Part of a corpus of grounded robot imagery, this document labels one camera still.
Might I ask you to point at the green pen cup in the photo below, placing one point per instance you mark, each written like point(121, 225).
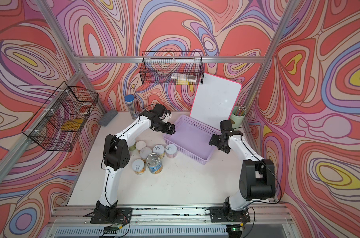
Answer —
point(237, 115)

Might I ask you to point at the black wire basket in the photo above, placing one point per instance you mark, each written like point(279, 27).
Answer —
point(65, 103)
point(158, 66)

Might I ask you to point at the markers in back basket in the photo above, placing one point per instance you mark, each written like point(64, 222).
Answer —
point(183, 79)

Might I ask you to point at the black wire basket left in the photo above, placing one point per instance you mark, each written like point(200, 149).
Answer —
point(65, 103)

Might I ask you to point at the black wire basket back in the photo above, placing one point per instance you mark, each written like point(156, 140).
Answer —
point(158, 66)

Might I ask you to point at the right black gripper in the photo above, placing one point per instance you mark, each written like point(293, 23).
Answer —
point(214, 141)

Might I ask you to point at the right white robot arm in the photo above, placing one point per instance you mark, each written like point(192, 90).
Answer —
point(257, 181)

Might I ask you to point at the yellow item in left basket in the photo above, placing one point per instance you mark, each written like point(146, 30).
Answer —
point(72, 125)

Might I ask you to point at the purple plastic basket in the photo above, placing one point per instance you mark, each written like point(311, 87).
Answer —
point(192, 138)

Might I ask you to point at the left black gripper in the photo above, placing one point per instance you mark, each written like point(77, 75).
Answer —
point(166, 130)

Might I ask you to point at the white board pink frame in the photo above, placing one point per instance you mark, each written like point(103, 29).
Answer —
point(214, 100)

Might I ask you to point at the blue Progresso soup can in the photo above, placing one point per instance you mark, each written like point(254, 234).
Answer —
point(154, 163)

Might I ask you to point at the small can white plastic lid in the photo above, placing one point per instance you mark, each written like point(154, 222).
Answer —
point(140, 145)

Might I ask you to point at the small can yellow label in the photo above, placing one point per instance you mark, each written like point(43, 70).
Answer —
point(159, 150)

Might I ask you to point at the small can green label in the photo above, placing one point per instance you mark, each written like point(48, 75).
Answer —
point(132, 145)

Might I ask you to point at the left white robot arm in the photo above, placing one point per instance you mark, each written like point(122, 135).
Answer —
point(116, 157)

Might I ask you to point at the grey eraser block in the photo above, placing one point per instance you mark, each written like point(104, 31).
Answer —
point(108, 117)

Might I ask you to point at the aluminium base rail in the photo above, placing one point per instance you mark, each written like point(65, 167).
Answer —
point(173, 221)

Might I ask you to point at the small can pink label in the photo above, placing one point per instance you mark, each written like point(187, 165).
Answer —
point(171, 151)

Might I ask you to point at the small can orange label front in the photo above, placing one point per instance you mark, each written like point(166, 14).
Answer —
point(139, 166)

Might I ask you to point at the small can frosted lid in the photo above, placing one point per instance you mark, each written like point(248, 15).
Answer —
point(144, 153)

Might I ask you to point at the clear tube blue cap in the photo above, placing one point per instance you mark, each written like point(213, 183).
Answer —
point(130, 101)

